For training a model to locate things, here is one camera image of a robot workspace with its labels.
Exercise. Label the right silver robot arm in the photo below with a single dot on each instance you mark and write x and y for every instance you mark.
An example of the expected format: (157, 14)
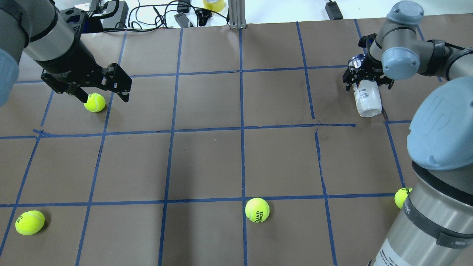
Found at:
(434, 225)

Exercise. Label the tennis ball by base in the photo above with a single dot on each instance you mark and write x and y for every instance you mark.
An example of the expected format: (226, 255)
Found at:
(257, 210)

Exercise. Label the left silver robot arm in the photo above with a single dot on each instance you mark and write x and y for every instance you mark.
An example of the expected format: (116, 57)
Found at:
(52, 38)

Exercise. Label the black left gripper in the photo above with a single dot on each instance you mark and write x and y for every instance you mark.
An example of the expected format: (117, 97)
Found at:
(74, 62)

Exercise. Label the tennis ball between arm bases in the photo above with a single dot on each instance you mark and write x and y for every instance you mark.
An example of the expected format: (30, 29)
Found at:
(30, 222)

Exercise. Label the yellow tape roll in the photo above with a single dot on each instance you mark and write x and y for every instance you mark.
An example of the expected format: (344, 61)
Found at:
(214, 5)

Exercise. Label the black power adapter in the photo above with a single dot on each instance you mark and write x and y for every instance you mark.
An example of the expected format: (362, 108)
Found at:
(333, 11)

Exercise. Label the tennis ball nearest right camera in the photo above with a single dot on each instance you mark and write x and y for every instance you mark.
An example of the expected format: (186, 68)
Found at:
(401, 195)

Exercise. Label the tennis ball far table side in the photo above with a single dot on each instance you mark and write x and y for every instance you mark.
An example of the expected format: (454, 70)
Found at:
(95, 103)

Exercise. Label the aluminium frame post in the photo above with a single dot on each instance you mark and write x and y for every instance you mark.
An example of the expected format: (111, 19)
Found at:
(236, 14)

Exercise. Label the white blue tennis ball can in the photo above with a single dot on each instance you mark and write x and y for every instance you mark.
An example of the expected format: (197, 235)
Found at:
(365, 88)

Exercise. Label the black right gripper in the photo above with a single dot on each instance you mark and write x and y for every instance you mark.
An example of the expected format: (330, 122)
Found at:
(364, 70)

